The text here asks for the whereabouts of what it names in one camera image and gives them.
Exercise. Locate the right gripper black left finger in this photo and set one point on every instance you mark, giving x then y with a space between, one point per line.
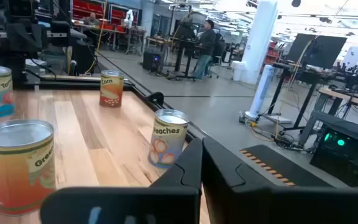
154 205

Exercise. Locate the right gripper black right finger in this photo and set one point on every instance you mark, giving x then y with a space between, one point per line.
259 205

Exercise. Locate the peaches tin can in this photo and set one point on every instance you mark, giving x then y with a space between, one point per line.
166 143

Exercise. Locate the corn tin can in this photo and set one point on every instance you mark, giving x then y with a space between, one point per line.
112 91

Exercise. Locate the green beans tin can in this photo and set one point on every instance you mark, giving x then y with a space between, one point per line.
19 174

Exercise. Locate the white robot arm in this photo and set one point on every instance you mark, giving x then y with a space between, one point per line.
129 18

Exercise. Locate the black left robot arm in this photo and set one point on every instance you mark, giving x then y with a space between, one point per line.
22 37

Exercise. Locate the black mat with orange stripes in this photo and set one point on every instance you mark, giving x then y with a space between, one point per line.
278 165

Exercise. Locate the black computer with green lights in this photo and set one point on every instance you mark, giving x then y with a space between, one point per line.
343 152

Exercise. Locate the white tower fan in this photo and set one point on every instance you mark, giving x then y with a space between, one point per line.
261 93

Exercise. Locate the white waste bin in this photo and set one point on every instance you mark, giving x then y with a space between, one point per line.
237 71

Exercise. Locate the wooden work table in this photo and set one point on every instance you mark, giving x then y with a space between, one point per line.
350 98

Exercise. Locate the black computer tower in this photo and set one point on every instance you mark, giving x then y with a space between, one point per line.
153 59

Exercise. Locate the black standing desk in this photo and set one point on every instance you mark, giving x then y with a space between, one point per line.
185 46

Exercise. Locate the white round pillar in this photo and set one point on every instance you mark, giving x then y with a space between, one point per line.
259 40

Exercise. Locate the standing person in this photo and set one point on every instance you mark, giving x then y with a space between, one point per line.
206 46

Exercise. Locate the black monitor on stand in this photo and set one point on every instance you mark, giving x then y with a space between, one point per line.
322 49

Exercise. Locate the black office chair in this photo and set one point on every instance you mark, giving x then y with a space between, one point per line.
65 34

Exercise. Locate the seated person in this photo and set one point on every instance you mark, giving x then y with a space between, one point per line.
91 20

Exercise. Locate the red storage bin rack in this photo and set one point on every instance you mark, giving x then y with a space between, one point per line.
89 7

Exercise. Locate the black curved frame bracket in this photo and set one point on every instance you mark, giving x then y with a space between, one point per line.
158 97

